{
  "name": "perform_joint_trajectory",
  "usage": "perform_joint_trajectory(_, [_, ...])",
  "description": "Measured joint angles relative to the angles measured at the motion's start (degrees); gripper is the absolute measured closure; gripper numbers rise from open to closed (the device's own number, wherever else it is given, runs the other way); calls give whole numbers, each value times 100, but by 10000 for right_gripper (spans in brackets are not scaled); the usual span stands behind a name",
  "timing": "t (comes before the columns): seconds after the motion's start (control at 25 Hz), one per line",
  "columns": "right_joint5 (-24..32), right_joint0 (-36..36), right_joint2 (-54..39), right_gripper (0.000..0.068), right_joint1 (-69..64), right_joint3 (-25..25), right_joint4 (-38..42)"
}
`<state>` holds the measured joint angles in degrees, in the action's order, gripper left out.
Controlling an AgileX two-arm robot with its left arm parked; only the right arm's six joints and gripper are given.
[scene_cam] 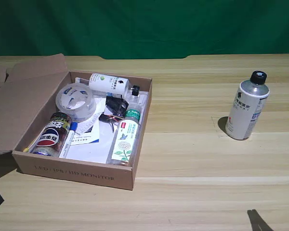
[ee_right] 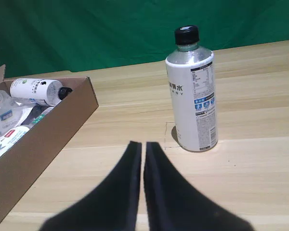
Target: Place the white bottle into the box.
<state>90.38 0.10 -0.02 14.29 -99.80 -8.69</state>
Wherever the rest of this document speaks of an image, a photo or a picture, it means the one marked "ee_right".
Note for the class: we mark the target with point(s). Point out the green backdrop cloth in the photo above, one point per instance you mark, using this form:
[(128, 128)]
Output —
[(110, 31)]

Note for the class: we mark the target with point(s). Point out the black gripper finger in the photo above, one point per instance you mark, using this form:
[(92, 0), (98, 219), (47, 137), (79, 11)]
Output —
[(173, 207), (110, 204)]

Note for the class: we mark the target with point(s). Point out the dark tube with green label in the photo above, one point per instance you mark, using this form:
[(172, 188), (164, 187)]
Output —
[(32, 114)]

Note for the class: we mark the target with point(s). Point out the white bottle with green logo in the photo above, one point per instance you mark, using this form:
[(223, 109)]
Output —
[(33, 90)]

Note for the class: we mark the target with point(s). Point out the brown cardboard box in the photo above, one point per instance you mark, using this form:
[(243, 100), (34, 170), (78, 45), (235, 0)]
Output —
[(50, 144)]

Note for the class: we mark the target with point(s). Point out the white bottle with silver shoulder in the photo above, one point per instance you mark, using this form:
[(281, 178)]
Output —
[(185, 108)]

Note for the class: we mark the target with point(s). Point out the clear packing tape roll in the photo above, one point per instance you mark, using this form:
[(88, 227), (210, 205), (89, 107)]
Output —
[(0, 103)]

